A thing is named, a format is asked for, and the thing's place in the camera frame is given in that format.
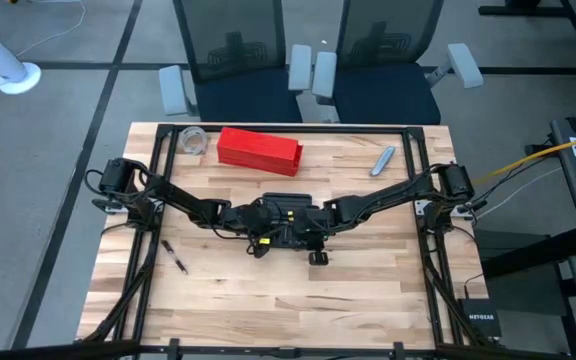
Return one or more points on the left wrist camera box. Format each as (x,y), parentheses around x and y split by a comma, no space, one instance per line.
(270,217)

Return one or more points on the black mesh office chair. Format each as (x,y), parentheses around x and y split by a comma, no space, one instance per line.
(248,95)
(385,95)

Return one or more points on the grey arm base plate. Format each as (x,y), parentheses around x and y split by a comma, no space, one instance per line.
(100,205)
(420,207)

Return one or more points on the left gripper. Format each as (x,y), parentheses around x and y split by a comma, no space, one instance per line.
(240,217)

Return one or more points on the red rectangular box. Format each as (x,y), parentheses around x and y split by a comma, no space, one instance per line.
(258,150)

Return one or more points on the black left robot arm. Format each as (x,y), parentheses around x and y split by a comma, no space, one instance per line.
(183,197)

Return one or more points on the black pen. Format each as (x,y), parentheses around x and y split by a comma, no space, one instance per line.
(174,256)

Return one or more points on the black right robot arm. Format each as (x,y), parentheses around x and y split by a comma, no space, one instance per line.
(383,197)

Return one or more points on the white cardboard box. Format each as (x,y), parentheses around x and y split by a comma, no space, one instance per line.
(181,141)

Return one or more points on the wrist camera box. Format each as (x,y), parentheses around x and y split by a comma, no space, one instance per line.
(300,220)
(270,217)

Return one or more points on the black desk leg frame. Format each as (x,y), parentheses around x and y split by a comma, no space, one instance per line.
(518,10)

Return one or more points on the white tower fan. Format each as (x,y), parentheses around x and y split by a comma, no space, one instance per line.
(15,77)

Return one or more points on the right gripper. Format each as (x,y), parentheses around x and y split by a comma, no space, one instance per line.
(318,222)

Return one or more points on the black Netgear network switch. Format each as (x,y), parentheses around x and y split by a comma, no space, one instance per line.
(480,317)

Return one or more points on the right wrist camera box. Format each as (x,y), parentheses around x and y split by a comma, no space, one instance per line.
(300,220)

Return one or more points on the grey utility knife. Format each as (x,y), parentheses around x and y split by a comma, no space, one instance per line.
(383,161)

